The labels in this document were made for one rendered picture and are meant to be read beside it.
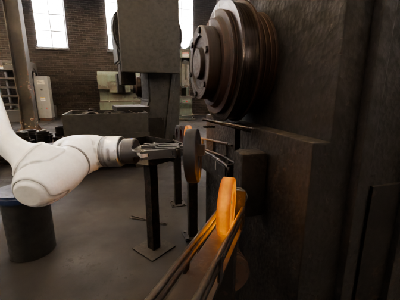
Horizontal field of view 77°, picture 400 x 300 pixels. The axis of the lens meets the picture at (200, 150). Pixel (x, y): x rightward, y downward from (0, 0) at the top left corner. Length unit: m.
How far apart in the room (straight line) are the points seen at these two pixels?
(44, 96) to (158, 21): 7.41
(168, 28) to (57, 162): 3.28
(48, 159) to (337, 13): 0.78
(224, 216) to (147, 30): 3.29
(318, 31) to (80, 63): 10.65
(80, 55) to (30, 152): 10.59
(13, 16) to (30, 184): 7.57
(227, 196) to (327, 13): 0.55
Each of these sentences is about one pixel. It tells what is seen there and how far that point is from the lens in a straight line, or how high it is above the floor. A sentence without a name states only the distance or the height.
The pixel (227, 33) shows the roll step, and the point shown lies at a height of 1.20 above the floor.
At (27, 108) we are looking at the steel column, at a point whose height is 0.59.
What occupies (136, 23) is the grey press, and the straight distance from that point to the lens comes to 3.70.
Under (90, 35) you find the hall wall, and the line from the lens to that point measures 11.29.
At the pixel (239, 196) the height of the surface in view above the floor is 0.70.
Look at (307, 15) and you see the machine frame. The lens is 0.89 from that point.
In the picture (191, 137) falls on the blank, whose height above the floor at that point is 0.89.
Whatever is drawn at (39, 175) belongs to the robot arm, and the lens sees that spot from 0.64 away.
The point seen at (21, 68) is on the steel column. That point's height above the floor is 1.59.
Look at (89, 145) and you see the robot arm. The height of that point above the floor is 0.86.
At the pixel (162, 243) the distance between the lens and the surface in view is 1.83.
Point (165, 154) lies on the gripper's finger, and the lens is 0.69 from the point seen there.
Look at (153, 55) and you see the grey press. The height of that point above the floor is 1.49.
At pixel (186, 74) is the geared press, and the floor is 1.61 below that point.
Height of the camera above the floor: 1.00
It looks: 13 degrees down
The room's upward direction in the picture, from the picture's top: straight up
